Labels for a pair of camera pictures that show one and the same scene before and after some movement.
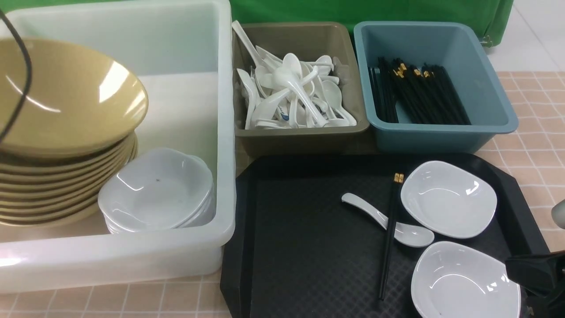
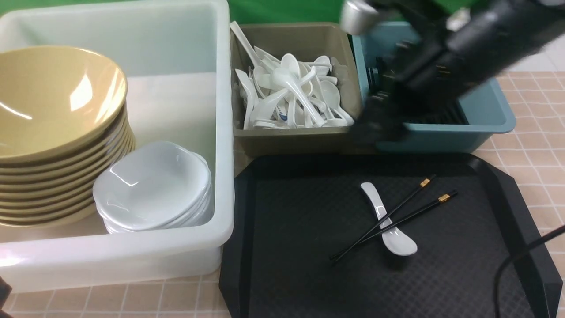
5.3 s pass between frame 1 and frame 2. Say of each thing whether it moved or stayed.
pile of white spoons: stayed
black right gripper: moved
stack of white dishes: stayed
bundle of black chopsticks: stayed
